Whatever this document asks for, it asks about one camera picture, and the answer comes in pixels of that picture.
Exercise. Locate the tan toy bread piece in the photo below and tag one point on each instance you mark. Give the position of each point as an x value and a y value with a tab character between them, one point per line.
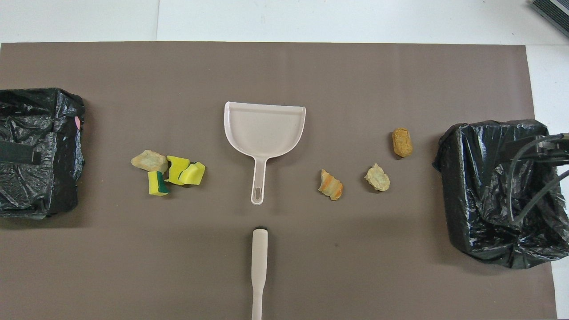
149	161

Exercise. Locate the yellow sponge with green layer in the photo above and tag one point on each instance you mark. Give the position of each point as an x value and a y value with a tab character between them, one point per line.
154	184

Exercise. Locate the brown toy croquette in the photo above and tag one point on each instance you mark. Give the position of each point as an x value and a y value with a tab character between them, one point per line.
402	142

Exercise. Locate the yellow sponge piece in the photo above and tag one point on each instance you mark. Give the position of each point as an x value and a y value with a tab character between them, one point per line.
175	166
195	174

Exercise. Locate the pale lumpy toy bread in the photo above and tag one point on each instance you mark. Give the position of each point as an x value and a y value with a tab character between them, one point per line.
378	178

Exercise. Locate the orange striped toy croissant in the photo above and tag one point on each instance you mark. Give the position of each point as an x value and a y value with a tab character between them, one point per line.
331	186

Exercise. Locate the beige plastic dustpan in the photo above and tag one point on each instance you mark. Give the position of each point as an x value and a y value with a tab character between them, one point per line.
262	133

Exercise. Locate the beige hand brush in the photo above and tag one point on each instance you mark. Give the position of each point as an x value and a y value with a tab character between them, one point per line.
259	253

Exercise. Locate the black-bagged bin with pink spot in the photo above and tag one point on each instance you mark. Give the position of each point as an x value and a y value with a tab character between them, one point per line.
44	186

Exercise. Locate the black grilled device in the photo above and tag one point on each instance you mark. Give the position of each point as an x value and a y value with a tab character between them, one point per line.
553	11

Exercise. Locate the brown paper table mat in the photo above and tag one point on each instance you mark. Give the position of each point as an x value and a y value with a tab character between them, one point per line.
311	71

